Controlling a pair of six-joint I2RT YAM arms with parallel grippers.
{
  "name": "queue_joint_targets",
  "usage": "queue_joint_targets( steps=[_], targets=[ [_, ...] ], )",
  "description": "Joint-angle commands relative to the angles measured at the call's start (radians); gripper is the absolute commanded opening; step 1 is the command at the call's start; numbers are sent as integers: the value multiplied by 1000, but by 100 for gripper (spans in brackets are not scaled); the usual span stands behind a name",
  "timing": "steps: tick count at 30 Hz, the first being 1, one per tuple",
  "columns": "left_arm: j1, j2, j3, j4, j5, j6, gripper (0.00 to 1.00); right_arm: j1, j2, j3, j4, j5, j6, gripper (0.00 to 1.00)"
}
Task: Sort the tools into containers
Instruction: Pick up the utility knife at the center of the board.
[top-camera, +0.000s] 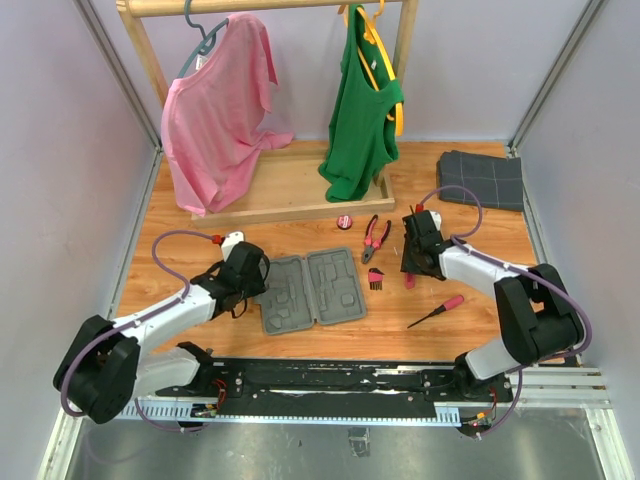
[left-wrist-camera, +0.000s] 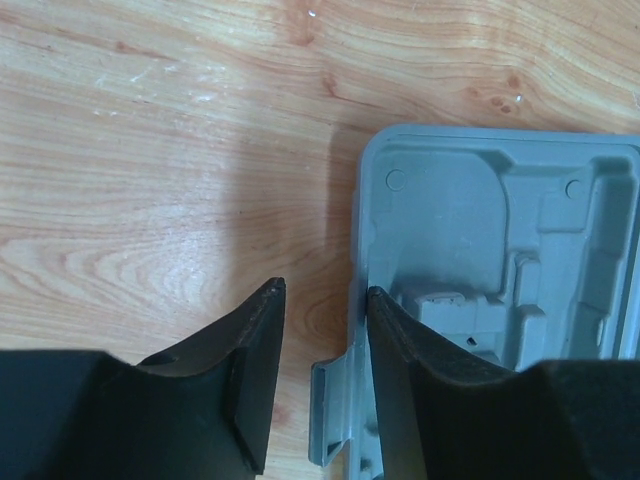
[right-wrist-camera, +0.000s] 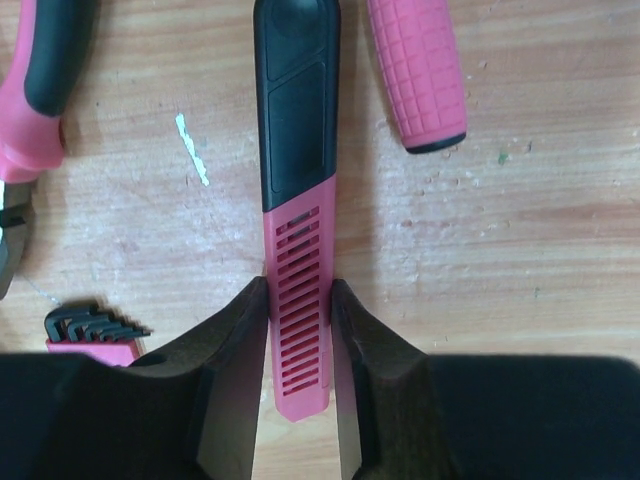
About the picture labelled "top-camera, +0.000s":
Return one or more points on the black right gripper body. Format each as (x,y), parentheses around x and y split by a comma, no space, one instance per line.
(410,262)

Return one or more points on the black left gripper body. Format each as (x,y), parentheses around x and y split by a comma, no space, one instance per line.
(253,286)

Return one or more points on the pink black utility knife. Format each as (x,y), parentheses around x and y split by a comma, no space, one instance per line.
(409,281)

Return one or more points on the grey plastic tool case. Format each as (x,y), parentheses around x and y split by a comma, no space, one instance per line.
(322,287)

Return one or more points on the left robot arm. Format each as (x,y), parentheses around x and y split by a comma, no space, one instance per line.
(110,363)

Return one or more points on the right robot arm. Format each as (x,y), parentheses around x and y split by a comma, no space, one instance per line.
(537,318)

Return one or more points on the pink hex key set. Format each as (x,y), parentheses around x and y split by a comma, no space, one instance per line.
(375,279)

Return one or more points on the pink black pliers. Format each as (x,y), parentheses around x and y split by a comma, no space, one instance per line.
(371,242)

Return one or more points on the red black tape roll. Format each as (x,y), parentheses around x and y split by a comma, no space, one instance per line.
(344,222)

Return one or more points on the folded grey checked cloth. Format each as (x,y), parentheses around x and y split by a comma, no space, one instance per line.
(496,182)

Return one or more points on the wooden clothes rack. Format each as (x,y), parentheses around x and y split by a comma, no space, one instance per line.
(286,185)

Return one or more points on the green tank top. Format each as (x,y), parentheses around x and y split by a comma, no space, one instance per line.
(365,141)

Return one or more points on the pink t-shirt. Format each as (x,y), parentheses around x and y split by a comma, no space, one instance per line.
(211,121)

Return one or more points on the yellow clothes hanger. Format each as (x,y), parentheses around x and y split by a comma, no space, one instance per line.
(371,36)

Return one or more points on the teal clothes hanger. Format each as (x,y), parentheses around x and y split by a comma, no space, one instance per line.
(207,42)

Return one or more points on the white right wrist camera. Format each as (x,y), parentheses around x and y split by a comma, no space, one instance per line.
(428,222)

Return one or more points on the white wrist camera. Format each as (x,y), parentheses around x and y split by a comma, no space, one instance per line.
(228,242)
(428,222)

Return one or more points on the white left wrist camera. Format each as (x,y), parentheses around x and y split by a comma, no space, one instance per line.
(228,242)

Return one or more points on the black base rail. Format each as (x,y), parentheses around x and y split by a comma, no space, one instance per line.
(327,390)

